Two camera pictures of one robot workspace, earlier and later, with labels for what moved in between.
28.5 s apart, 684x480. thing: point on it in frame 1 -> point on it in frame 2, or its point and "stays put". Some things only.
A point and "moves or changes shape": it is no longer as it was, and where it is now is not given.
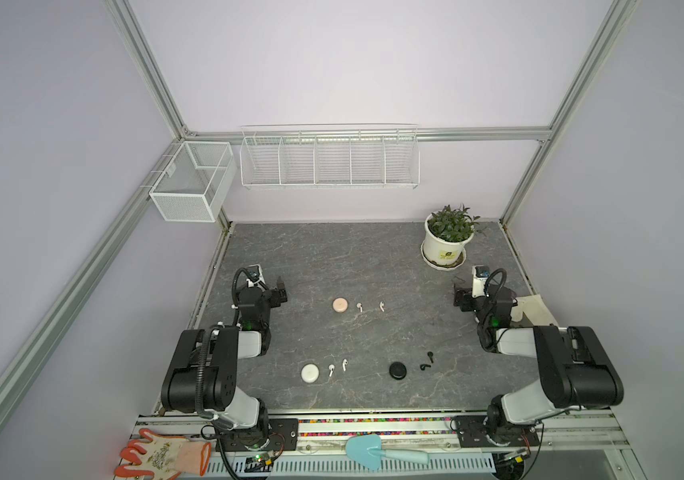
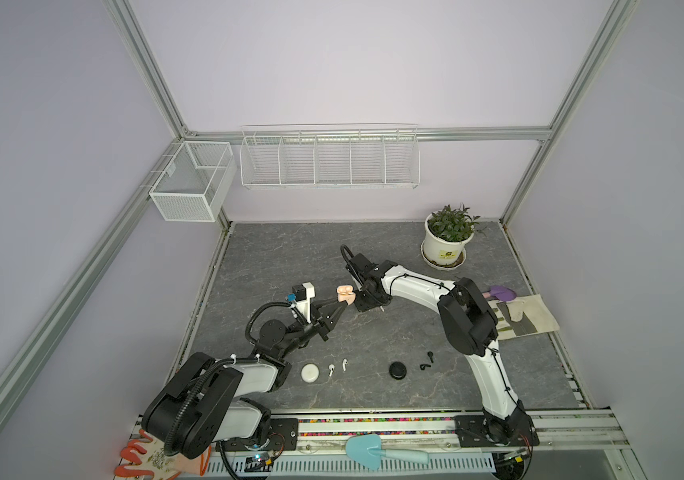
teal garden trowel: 367,451 stays put
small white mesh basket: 193,184 stays put
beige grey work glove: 535,310 stays put
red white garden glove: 165,458 stays put
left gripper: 275,299 -> 321,323
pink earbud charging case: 340,305 moves or changes shape
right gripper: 464,295 -> 361,305
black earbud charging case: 397,370 stays put
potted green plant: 445,233 stays put
